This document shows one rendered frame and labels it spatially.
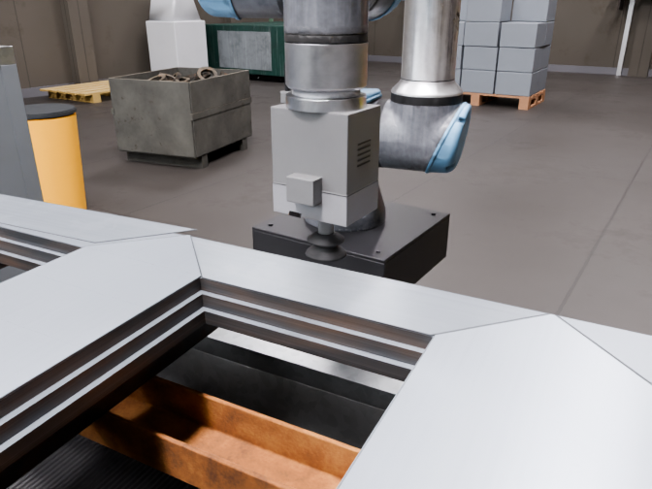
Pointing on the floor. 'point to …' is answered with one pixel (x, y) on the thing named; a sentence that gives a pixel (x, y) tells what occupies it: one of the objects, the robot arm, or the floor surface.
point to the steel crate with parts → (181, 114)
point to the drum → (57, 152)
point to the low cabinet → (248, 48)
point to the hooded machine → (176, 35)
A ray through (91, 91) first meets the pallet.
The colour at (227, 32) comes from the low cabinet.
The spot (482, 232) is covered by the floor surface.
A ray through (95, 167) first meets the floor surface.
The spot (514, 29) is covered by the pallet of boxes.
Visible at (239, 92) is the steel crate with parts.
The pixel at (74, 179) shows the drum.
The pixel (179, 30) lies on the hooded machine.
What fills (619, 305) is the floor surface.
